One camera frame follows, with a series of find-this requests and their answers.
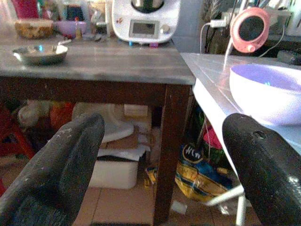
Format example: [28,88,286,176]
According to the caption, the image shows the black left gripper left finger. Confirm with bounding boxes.
[0,113,105,226]

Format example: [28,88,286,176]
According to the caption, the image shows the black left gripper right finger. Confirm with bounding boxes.
[222,113,301,226]

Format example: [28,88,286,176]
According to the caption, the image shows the yellow blue snack bag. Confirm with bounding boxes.
[175,143,236,203]

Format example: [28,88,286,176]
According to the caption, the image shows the brown cardboard sheet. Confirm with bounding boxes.
[100,133,139,151]

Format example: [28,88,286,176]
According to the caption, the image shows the white plastic bowl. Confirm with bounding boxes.
[229,63,301,126]

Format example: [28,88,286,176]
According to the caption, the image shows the white folding table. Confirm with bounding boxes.
[180,52,301,226]

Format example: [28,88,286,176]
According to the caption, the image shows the dark wooden table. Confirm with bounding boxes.
[0,37,197,226]

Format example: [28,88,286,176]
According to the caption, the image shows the silver metal bowl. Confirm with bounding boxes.
[12,44,69,66]

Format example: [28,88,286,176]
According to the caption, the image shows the yellow patterned bowl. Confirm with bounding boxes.
[15,19,54,40]

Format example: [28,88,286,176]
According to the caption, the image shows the purple plastic bowl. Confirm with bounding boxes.
[55,20,87,38]

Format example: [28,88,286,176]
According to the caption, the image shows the red container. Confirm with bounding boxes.
[11,0,40,19]

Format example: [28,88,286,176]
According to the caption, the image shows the white kitchen food processor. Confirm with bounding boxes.
[111,0,181,44]

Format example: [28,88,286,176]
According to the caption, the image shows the white charging cable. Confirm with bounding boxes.
[199,22,286,71]

